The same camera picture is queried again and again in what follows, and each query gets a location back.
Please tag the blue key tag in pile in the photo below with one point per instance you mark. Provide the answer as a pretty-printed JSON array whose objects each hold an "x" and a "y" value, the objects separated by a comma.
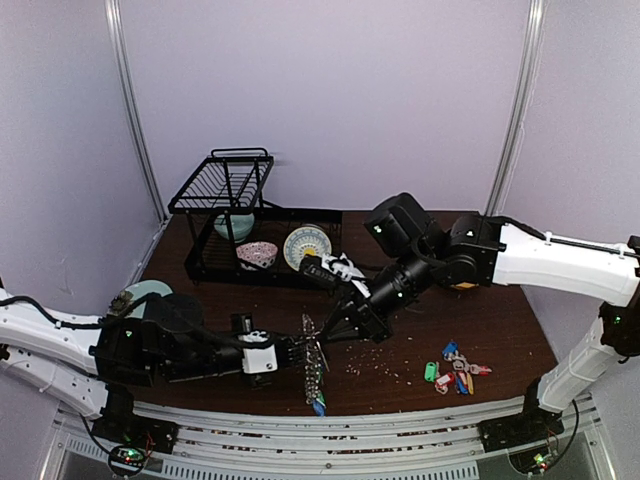
[{"x": 450, "y": 350}]

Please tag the blue key tag on disc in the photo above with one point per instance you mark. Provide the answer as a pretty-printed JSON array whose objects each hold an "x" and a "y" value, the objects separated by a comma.
[{"x": 319, "y": 408}]

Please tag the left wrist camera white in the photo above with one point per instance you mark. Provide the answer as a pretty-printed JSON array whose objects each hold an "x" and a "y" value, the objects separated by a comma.
[{"x": 254, "y": 360}]

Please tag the teal ceramic bowl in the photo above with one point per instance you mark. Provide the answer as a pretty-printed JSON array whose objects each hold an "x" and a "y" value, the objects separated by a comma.
[{"x": 239, "y": 225}]

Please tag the left aluminium frame post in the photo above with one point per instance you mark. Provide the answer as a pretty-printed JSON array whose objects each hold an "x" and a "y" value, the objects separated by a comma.
[{"x": 118, "y": 41}]

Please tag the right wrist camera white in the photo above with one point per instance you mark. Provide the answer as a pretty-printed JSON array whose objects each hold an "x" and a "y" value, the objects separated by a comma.
[{"x": 331, "y": 272}]

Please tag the circuit board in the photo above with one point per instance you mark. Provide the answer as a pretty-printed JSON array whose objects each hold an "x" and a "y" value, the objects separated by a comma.
[
  {"x": 532, "y": 461},
  {"x": 126, "y": 460}
]

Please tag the black wire dish rack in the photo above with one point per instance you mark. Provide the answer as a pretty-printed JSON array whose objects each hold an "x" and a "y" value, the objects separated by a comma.
[{"x": 231, "y": 181}]

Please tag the red headed silver key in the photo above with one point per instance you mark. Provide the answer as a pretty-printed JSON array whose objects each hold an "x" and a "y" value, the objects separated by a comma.
[{"x": 481, "y": 370}]

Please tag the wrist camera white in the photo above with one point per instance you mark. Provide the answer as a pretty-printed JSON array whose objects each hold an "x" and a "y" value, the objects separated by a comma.
[
  {"x": 254, "y": 360},
  {"x": 331, "y": 272}
]

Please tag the blue yellow patterned plate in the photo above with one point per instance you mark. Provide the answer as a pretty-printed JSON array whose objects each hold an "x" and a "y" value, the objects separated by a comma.
[{"x": 308, "y": 239}]

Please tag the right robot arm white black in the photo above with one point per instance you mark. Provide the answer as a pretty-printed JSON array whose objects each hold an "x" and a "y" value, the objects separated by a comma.
[{"x": 490, "y": 250}]

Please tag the left circuit board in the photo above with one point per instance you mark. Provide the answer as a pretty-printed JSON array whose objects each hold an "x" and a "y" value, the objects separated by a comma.
[{"x": 126, "y": 460}]

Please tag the black keyring disc with rings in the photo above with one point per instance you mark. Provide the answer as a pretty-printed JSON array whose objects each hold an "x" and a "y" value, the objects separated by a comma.
[{"x": 315, "y": 363}]

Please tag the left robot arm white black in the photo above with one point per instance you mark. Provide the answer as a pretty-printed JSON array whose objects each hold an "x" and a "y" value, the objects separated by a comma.
[{"x": 91, "y": 362}]

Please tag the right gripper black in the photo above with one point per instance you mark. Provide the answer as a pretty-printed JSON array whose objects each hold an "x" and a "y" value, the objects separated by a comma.
[{"x": 368, "y": 323}]

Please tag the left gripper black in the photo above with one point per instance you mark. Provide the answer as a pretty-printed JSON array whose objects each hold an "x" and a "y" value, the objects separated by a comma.
[{"x": 286, "y": 345}]

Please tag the right circuit board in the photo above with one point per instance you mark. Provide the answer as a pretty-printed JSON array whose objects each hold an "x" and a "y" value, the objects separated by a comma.
[{"x": 532, "y": 461}]

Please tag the aluminium frame post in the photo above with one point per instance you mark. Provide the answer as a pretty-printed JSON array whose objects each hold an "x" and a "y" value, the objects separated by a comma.
[
  {"x": 118, "y": 41},
  {"x": 522, "y": 96}
]

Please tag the pink patterned bowl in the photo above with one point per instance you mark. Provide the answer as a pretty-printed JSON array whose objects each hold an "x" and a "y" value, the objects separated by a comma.
[{"x": 255, "y": 256}]

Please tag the yellow key tag in pile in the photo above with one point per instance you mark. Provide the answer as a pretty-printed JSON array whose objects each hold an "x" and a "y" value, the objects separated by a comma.
[{"x": 468, "y": 382}]

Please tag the red key tag in pile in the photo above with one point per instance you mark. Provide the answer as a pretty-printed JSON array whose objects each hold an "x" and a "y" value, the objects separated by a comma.
[{"x": 444, "y": 382}]

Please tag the green key tag in pile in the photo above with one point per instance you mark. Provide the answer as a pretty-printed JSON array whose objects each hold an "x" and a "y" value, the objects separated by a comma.
[{"x": 431, "y": 372}]

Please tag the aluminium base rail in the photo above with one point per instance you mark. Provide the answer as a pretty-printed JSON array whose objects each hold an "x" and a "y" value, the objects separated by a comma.
[{"x": 436, "y": 444}]

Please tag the right aluminium frame post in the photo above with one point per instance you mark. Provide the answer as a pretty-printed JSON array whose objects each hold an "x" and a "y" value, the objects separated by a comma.
[{"x": 522, "y": 96}]

